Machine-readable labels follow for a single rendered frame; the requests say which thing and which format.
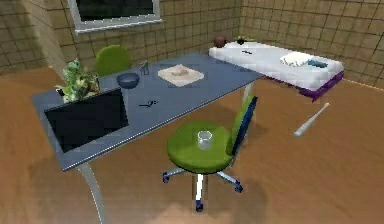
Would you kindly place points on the white framed window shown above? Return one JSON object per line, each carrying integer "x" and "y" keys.
{"x": 115, "y": 13}

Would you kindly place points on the teal cloth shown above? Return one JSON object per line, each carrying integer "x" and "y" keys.
{"x": 317, "y": 62}

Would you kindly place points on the white baseball bat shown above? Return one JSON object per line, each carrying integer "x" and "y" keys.
{"x": 311, "y": 120}

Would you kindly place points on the white pillow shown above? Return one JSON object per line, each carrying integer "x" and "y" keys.
{"x": 295, "y": 59}

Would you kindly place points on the small grey statuette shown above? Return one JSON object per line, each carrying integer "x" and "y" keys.
{"x": 144, "y": 68}

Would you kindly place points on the white bed with purple base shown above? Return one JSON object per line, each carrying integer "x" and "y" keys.
{"x": 273, "y": 65}

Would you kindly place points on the clear glass cup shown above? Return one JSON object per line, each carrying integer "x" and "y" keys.
{"x": 204, "y": 140}

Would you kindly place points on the green and black object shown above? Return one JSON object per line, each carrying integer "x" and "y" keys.
{"x": 242, "y": 40}

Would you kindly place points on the beige folded cloth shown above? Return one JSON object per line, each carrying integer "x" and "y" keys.
{"x": 180, "y": 75}

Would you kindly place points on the green house plant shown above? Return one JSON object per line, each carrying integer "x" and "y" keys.
{"x": 77, "y": 81}

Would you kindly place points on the dark blue bowl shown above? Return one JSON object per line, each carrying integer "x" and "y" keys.
{"x": 128, "y": 80}

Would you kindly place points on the brown ball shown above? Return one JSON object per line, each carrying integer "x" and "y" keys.
{"x": 220, "y": 41}

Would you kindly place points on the blue-grey desk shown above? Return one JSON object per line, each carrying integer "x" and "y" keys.
{"x": 186, "y": 90}

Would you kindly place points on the green office chair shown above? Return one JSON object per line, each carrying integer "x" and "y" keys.
{"x": 200, "y": 150}
{"x": 112, "y": 60}

